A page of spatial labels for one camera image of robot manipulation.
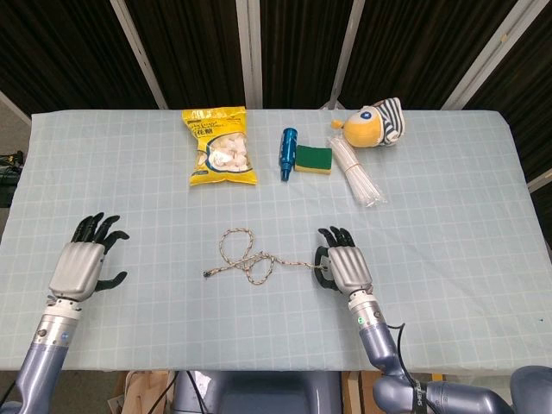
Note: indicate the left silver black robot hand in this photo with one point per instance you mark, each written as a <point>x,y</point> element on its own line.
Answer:
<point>79,267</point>

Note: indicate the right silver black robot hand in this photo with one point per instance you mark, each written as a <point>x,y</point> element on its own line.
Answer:
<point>347,267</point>

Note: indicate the left blue grey robot arm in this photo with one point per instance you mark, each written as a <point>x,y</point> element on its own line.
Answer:
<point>43,349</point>

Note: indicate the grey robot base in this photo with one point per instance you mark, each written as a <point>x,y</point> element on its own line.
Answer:
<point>254,392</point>

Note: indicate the right blue grey robot arm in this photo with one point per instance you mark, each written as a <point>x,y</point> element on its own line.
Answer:
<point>414,362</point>

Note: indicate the bundle of clear straws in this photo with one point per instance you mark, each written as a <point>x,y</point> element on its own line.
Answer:
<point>353,170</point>

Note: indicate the light blue checked tablecloth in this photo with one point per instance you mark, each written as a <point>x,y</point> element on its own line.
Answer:
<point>267,207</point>

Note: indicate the green yellow sponge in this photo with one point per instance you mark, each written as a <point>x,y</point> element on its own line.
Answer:
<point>314,159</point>

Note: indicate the brown cardboard box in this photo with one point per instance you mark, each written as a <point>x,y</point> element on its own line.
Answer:
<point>366,388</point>

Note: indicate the blue metal bottle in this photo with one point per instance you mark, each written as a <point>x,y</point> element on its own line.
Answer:
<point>286,153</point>

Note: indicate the light wooden board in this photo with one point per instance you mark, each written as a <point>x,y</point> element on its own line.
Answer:
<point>140,392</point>

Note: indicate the yellow striped plush toy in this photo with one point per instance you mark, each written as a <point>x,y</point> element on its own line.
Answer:
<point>375,125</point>

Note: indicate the yellow marshmallow snack bag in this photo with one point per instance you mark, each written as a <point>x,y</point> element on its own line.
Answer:
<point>221,146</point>

